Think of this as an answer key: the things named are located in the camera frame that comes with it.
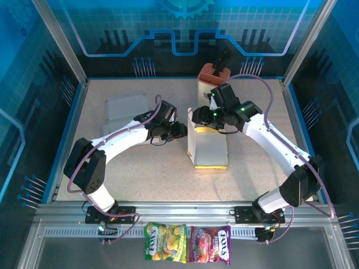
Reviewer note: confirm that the yellow paper box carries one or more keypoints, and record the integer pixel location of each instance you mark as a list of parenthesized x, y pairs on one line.
[(210, 148)]

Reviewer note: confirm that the white paper box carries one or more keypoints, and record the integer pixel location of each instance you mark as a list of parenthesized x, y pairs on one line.
[(126, 106)]

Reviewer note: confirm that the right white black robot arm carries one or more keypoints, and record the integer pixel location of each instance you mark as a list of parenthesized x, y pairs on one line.
[(275, 140)]

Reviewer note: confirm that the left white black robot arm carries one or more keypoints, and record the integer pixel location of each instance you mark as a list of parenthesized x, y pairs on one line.
[(117, 140)]

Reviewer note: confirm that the beige knife block orange top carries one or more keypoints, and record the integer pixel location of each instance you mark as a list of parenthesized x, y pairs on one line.
[(203, 89)]

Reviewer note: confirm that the green candy bag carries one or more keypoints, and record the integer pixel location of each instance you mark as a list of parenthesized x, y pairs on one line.
[(165, 242)]

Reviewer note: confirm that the purple candy bag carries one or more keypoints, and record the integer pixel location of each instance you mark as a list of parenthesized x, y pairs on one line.
[(209, 245)]

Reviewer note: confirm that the black connector module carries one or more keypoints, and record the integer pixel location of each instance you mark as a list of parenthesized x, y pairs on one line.
[(109, 232), (263, 235)]

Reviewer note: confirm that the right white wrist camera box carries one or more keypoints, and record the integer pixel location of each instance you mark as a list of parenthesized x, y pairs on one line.
[(213, 105)]

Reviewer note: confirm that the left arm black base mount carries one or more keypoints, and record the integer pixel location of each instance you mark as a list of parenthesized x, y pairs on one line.
[(126, 214)]

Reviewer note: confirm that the aluminium frame post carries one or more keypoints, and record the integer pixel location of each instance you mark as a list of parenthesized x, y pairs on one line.
[(306, 42), (62, 42)]

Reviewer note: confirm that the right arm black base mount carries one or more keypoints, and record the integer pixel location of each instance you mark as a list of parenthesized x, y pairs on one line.
[(244, 214)]

